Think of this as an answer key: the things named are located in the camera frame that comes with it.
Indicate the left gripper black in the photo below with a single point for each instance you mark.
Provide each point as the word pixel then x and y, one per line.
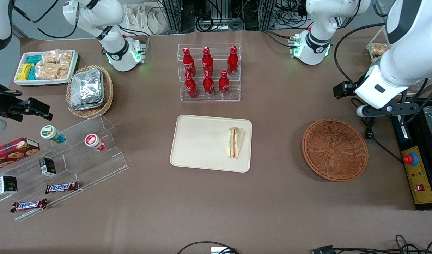
pixel 347 89

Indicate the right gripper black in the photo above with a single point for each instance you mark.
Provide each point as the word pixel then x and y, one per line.
pixel 3 103

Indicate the plastic sandwich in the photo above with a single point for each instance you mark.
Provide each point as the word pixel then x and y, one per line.
pixel 234 143

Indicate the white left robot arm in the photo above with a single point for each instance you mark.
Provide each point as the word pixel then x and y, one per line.
pixel 413 35

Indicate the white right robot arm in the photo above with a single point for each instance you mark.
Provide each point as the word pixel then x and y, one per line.
pixel 96 14

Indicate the round wicker basket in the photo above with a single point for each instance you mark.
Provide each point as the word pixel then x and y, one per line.
pixel 334 150

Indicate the oval wicker basket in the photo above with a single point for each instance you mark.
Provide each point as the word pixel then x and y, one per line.
pixel 108 91

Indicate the cream plastic tray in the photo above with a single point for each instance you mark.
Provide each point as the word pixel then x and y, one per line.
pixel 201 144

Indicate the green sunflower lid cup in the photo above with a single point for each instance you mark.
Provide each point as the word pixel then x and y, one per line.
pixel 50 133

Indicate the teal snack pack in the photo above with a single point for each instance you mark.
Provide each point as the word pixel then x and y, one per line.
pixel 34 59
pixel 32 74

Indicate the clear bag crispy snack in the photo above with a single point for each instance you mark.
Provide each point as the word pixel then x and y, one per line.
pixel 50 57
pixel 66 60
pixel 379 49
pixel 46 71
pixel 63 74

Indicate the yellow snack pack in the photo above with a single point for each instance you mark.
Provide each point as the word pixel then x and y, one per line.
pixel 24 72

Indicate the foil wrapped pack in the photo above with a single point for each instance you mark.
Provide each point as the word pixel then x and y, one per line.
pixel 87 86
pixel 87 106

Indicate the red tartan cookie box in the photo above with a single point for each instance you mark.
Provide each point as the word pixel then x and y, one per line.
pixel 13 153

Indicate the white snack bin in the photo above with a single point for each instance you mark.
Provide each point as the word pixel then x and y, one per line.
pixel 73 67
pixel 369 47

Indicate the small black tea box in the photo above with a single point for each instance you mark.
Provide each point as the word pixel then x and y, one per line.
pixel 47 166
pixel 7 185

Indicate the red lid yogurt cup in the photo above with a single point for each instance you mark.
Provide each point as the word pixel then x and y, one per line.
pixel 93 141

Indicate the red emergency stop button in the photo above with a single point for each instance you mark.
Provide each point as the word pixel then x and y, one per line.
pixel 410 159

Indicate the clear acrylic stepped shelf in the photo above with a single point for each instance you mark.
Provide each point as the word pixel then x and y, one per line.
pixel 78 165

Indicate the Snickers chocolate bar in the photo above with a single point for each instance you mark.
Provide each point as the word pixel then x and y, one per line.
pixel 61 187
pixel 28 205

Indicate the black yellow control box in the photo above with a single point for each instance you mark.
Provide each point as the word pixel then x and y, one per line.
pixel 418 176

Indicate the white cloth bag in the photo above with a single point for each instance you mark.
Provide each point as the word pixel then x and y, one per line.
pixel 145 17

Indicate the clear acrylic bottle rack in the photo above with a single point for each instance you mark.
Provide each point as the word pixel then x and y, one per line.
pixel 233 95

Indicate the red cola bottle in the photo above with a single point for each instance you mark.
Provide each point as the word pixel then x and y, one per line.
pixel 188 63
pixel 224 84
pixel 191 86
pixel 207 61
pixel 208 84
pixel 232 61

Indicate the metal equipment rack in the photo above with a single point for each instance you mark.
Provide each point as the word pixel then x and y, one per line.
pixel 219 14

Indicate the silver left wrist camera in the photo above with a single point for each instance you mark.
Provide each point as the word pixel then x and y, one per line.
pixel 362 111

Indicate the red rocker switch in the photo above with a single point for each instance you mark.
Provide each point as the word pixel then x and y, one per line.
pixel 419 187

